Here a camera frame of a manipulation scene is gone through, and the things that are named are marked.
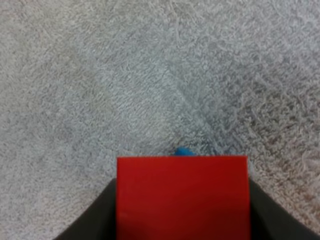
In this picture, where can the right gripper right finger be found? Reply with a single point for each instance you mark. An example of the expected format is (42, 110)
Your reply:
(275, 220)

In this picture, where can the red cube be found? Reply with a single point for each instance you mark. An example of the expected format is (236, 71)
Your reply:
(182, 197)

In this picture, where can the blue cube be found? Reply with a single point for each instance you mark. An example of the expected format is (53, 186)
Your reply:
(184, 151)

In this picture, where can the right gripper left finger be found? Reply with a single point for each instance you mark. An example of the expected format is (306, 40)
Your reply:
(97, 220)

